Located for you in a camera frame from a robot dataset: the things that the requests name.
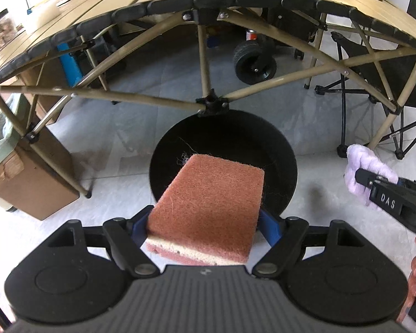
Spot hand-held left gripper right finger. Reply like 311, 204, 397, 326
251, 209, 365, 280

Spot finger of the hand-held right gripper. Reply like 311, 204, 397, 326
354, 167, 400, 188

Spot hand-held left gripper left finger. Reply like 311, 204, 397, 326
47, 205, 160, 279

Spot purple fluffy cloth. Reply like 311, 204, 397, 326
343, 144, 399, 212

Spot pink scouring sponge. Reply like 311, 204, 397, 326
146, 153, 266, 267

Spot black round bin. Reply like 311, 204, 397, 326
149, 109, 298, 216

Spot cardboard box with liner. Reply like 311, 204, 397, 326
0, 94, 80, 221

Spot black folding chair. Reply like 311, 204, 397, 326
303, 0, 416, 161

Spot green plastic bag liner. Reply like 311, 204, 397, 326
0, 94, 32, 177

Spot blue box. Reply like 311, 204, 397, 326
57, 43, 83, 84

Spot translucent plastic tub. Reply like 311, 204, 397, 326
21, 0, 62, 34

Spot clear jar brown contents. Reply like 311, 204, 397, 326
0, 9, 19, 53

